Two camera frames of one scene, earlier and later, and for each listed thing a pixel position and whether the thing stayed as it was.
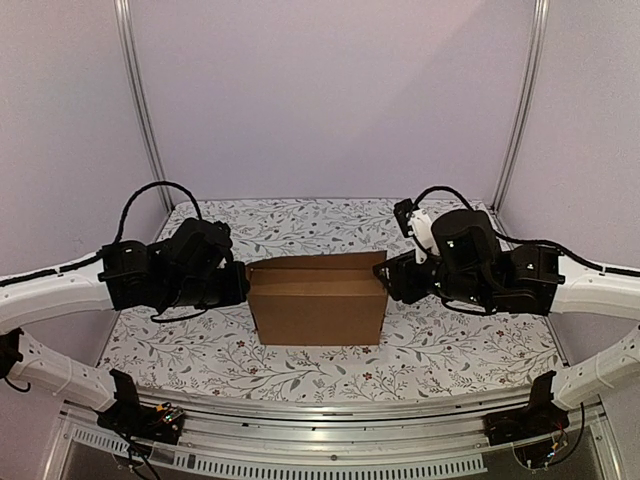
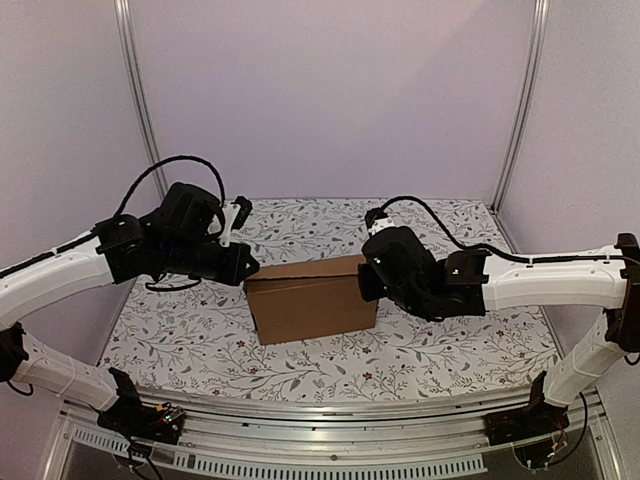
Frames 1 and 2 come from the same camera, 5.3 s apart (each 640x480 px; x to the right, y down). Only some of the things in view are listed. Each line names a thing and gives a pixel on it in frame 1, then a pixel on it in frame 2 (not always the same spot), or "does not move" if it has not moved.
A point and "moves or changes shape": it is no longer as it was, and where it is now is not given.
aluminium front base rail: x=329 y=433 does not move
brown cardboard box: x=319 y=300 moves or changes shape
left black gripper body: x=198 y=294 -> x=185 y=257
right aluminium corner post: x=541 y=13 does not move
